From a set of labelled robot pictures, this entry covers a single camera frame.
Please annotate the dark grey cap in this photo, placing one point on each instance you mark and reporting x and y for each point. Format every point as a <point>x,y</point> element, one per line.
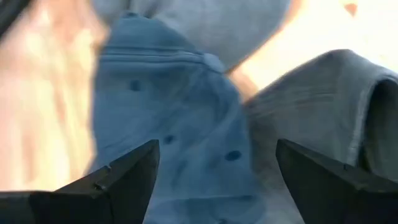
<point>224,28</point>

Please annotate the blue denim cap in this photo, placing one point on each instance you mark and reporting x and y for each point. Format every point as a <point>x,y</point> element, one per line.
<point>174,109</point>

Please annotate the grey cap pale underbrim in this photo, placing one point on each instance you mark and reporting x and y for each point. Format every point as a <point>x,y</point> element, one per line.
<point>311,109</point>

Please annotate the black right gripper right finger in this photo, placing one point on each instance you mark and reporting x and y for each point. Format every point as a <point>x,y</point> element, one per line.
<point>326,199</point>

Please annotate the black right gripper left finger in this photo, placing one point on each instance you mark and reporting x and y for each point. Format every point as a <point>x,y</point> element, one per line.
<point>93,205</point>

